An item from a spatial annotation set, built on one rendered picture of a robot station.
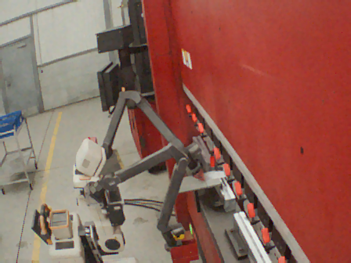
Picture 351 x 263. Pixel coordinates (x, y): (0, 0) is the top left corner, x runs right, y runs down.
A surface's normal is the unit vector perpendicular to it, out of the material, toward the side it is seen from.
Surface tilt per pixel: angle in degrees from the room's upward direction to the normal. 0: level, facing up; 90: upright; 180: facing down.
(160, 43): 90
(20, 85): 90
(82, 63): 90
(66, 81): 90
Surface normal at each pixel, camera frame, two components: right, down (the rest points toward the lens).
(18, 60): 0.22, 0.31
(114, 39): -0.05, 0.36
